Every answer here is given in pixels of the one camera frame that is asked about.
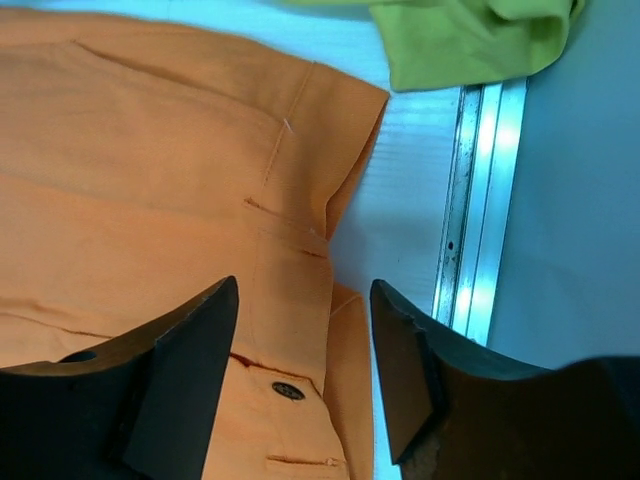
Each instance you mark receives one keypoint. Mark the orange trousers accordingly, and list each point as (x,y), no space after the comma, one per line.
(141,162)

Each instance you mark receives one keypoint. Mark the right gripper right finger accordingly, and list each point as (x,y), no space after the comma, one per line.
(457,410)

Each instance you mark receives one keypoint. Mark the yellow-green folded trousers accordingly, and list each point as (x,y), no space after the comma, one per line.
(440,44)

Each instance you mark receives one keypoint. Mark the aluminium rail frame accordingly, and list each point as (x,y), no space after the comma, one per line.
(483,163)

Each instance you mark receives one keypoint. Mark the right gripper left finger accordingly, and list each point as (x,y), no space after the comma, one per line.
(139,406)

